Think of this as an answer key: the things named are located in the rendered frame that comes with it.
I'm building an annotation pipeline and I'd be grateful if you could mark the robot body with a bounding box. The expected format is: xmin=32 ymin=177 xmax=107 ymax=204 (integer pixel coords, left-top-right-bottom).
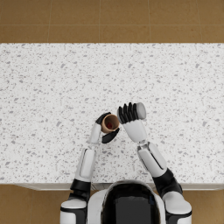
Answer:
xmin=87 ymin=179 xmax=167 ymax=224

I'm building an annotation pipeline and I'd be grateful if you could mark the brown paper cup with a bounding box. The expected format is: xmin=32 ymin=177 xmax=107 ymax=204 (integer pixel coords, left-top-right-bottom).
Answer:
xmin=101 ymin=113 xmax=121 ymax=135

